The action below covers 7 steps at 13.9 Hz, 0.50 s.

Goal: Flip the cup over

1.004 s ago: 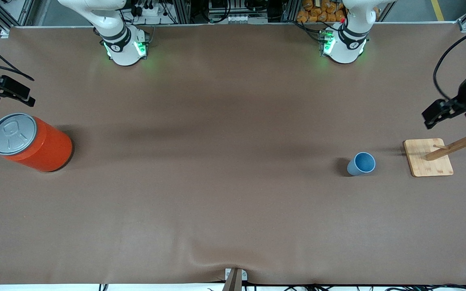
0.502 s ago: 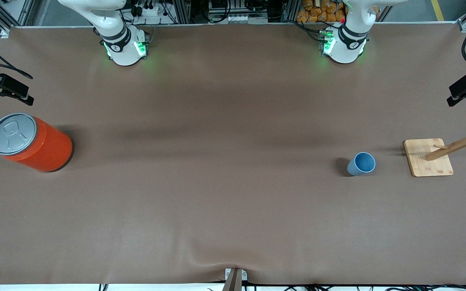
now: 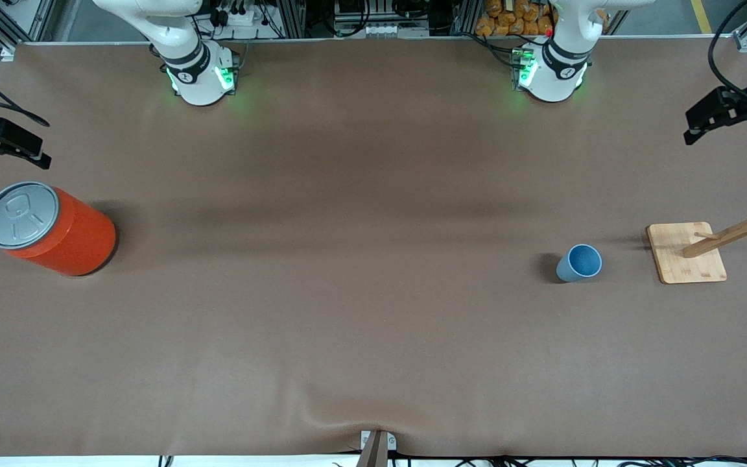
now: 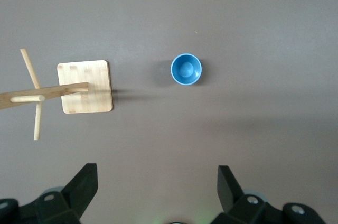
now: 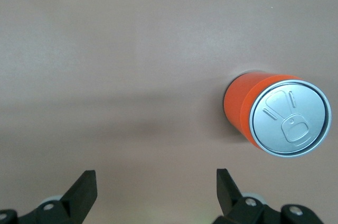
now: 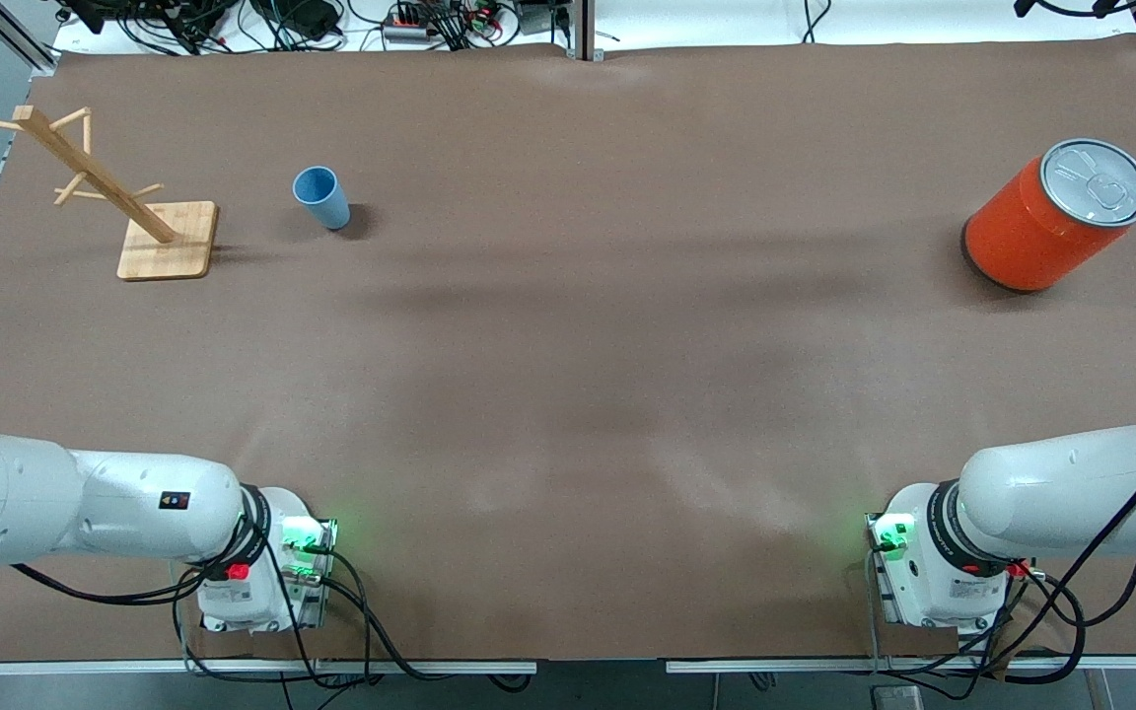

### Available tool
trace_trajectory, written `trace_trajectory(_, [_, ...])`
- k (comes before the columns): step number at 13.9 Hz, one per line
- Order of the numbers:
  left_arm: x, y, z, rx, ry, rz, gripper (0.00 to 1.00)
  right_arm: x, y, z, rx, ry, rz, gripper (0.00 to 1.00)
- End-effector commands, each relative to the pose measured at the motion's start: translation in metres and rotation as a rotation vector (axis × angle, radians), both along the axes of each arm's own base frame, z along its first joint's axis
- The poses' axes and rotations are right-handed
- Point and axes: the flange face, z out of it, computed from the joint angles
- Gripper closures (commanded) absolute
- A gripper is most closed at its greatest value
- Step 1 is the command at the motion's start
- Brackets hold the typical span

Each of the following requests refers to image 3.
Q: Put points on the grey metal camera bracket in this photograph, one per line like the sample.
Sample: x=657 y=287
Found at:
x=377 y=447

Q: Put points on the orange snack bag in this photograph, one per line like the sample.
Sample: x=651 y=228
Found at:
x=516 y=23

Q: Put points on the orange can-shaped container grey lid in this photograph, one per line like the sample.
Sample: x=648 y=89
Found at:
x=82 y=240

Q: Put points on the light blue plastic cup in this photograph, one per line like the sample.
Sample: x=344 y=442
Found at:
x=578 y=264

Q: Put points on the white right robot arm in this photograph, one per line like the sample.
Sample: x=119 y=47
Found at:
x=185 y=58

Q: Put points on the brown table cover mat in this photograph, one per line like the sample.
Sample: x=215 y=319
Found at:
x=373 y=324

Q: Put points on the wooden cup rack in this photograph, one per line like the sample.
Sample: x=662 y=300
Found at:
x=685 y=256

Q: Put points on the white power strip with plugs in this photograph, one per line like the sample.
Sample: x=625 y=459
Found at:
x=234 y=14

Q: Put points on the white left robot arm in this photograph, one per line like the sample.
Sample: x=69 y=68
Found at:
x=561 y=71

